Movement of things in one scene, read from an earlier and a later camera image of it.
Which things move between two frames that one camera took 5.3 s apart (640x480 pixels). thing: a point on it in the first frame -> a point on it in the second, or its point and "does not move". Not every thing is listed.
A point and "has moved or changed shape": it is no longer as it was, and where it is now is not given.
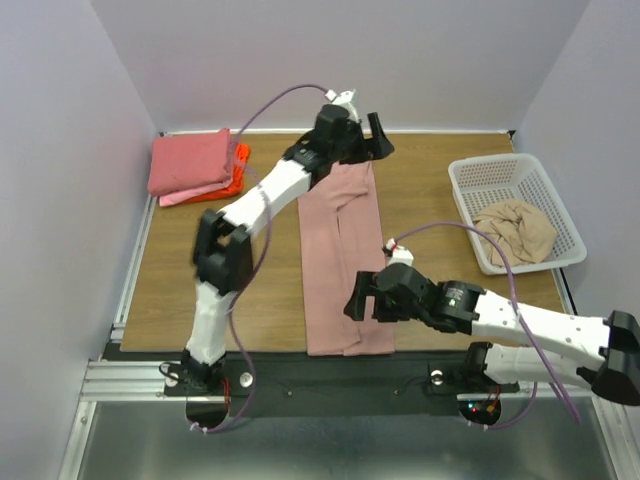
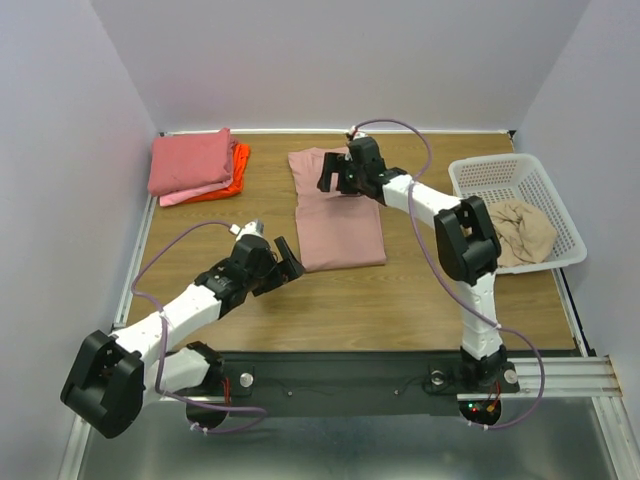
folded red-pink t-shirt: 181,163 does not move
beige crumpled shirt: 524,232 does not move
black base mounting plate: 327,384 does not move
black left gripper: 374,148 -> 279,278
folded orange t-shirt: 241,156 does not move
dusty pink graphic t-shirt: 340,234 has moved or changed shape
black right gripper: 379,298 -> 338,175
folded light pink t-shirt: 166,200 does not move
